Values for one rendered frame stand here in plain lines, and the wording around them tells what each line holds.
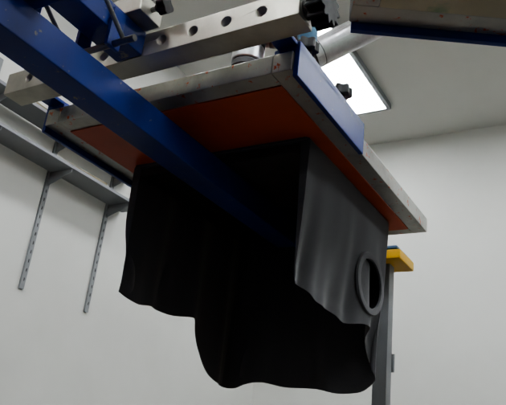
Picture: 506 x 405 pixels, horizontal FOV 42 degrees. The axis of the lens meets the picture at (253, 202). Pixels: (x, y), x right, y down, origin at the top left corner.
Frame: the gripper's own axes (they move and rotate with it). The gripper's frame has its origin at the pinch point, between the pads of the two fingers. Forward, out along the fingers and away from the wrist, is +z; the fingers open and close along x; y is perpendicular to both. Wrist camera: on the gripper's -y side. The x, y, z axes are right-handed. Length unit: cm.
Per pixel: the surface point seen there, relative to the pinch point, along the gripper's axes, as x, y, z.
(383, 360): 67, 15, 35
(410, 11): -33, 52, 4
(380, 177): 17.5, 29.8, 4.2
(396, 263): 67, 17, 7
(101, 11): -46.0, 3.8, -0.7
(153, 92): -26.6, 0.6, 2.9
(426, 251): 360, -63, -99
